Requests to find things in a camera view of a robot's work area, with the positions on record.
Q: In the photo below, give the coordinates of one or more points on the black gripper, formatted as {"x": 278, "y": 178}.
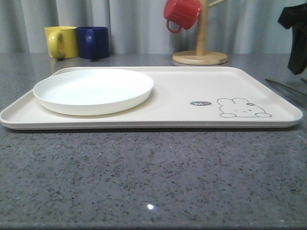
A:
{"x": 295, "y": 17}

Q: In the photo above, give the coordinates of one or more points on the silver metal chopstick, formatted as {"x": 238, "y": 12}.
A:
{"x": 292, "y": 89}

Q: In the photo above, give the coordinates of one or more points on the white round plate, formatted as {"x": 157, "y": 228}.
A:
{"x": 93, "y": 91}

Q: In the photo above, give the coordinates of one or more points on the wooden mug tree stand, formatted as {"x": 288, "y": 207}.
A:
{"x": 201, "y": 56}

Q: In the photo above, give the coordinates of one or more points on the red ribbed mug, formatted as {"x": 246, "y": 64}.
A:
{"x": 181, "y": 14}

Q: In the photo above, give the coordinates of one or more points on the beige rabbit print tray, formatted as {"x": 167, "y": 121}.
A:
{"x": 209, "y": 97}

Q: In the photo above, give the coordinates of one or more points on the dark blue mug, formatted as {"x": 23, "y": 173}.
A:
{"x": 93, "y": 42}

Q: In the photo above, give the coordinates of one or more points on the yellow mug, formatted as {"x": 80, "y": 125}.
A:
{"x": 61, "y": 42}

